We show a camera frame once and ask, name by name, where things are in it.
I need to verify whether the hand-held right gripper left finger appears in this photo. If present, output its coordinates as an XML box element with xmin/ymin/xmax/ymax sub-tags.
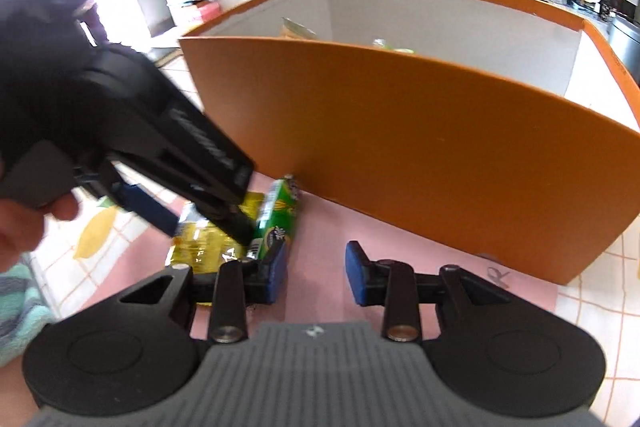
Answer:
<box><xmin>118</xmin><ymin>240</ymin><xmax>291</xmax><ymax>344</ymax></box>

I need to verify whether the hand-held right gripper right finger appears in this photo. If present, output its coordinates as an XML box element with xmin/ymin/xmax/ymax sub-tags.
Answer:
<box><xmin>345</xmin><ymin>240</ymin><xmax>522</xmax><ymax>342</ymax></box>

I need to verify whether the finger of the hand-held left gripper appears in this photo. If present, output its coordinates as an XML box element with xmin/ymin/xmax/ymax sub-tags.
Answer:
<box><xmin>192</xmin><ymin>201</ymin><xmax>257</xmax><ymax>249</ymax></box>
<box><xmin>100</xmin><ymin>159</ymin><xmax>182</xmax><ymax>238</ymax></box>

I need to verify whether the green snack packet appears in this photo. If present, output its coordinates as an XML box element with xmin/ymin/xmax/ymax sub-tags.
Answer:
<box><xmin>247</xmin><ymin>174</ymin><xmax>303</xmax><ymax>260</ymax></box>

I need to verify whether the orange cardboard box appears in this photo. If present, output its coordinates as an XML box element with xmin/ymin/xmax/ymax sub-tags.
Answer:
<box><xmin>179</xmin><ymin>0</ymin><xmax>640</xmax><ymax>287</ymax></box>

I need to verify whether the person's left hand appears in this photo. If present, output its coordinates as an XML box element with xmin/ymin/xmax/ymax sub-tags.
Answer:
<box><xmin>0</xmin><ymin>193</ymin><xmax>82</xmax><ymax>270</ymax></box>

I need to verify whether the pink mat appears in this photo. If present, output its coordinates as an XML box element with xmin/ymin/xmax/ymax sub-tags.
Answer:
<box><xmin>165</xmin><ymin>167</ymin><xmax>558</xmax><ymax>343</ymax></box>

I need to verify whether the pink box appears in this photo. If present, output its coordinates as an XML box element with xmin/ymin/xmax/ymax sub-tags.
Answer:
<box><xmin>197</xmin><ymin>1</ymin><xmax>222</xmax><ymax>24</ymax></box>

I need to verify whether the pale green packet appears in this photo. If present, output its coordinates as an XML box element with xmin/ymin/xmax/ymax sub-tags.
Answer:
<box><xmin>372</xmin><ymin>38</ymin><xmax>416</xmax><ymax>55</ymax></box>

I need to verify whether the checked lemon print tablecloth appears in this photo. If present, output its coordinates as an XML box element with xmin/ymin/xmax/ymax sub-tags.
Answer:
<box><xmin>30</xmin><ymin>52</ymin><xmax>640</xmax><ymax>427</ymax></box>

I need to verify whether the grey trash can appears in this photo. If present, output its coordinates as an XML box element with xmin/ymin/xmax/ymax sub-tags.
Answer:
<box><xmin>607</xmin><ymin>14</ymin><xmax>640</xmax><ymax>80</ymax></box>

